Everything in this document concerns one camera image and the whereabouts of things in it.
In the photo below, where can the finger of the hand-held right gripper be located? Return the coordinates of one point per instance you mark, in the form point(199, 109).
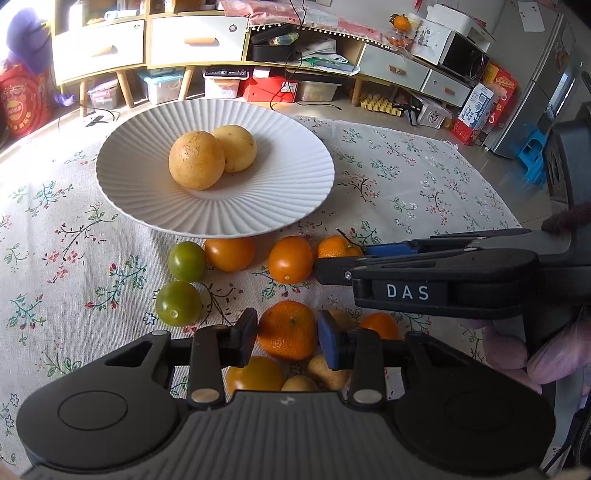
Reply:
point(332, 272)
point(388, 249)

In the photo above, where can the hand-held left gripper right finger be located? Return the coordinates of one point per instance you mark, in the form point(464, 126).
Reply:
point(328, 344)

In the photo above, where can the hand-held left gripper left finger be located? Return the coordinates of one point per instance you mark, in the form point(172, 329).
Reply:
point(247, 341)

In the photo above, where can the orange mandarin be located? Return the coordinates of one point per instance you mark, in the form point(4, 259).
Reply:
point(286, 330)
point(337, 248)

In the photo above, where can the brown kiwi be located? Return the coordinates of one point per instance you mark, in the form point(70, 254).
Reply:
point(325, 376)
point(300, 384)

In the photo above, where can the yellow-green tomato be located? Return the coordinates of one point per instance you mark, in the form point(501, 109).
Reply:
point(254, 376)

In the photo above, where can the orange tomato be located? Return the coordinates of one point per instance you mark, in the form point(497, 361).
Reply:
point(229, 256)
point(379, 325)
point(290, 259)

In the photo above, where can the white ribbed plate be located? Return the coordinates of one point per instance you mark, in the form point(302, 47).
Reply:
point(277, 198)

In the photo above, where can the person's right forearm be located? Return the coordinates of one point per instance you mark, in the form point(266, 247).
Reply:
point(568, 217)

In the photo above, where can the person's right hand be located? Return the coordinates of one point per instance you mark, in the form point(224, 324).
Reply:
point(563, 360)

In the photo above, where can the green tomato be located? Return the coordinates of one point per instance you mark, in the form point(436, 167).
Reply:
point(186, 261)
point(178, 302)

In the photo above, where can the white printed box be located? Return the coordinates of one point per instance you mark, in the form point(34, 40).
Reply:
point(431, 115)

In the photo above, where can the blue plastic stool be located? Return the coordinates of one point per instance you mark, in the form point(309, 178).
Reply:
point(531, 157)

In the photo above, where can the yellow egg tray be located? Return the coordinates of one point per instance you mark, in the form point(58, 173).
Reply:
point(381, 104)

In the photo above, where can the large yellow grapefruit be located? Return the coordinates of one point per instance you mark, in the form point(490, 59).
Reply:
point(196, 159)
point(240, 147)

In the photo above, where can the low wooden cabinet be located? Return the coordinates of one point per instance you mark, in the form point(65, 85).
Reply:
point(356, 92)

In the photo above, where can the blue and white carton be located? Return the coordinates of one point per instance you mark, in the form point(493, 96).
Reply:
point(475, 110)

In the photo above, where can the clear plastic storage box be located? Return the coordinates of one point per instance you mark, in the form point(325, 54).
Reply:
point(316, 92)
point(104, 94)

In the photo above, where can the white low cabinet drawer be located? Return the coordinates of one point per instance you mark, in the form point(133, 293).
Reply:
point(392, 69)
point(445, 85)

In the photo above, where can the red flat box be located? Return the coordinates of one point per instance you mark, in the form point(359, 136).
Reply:
point(268, 90)

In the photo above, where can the red carton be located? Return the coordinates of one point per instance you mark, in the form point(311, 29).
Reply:
point(501, 83)

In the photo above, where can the stack of papers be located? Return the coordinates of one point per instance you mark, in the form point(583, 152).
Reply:
point(328, 55)

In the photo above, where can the black microwave oven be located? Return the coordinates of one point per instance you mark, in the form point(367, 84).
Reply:
point(464, 60)

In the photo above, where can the silver refrigerator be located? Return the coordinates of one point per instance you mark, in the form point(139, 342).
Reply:
point(535, 92)

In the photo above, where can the white illustrated box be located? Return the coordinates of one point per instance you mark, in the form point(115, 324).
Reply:
point(429, 41)

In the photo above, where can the white plastic storage box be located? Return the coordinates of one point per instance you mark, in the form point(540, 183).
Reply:
point(224, 87)

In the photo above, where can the orange decoration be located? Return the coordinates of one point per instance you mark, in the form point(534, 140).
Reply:
point(400, 23)

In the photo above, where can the black box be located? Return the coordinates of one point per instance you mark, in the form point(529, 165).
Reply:
point(272, 50)

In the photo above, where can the pink lace cloth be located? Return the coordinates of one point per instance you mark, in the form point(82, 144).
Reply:
point(323, 18)

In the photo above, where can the teal-lid plastic storage box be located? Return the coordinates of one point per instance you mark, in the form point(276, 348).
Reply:
point(161, 90)

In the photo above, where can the tall wooden cabinet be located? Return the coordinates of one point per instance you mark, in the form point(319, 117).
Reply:
point(147, 41)

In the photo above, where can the red round-patterned gift box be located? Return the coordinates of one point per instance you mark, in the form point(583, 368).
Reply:
point(21, 106)

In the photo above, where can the purple plush toy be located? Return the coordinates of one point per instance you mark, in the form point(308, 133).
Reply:
point(27, 37)

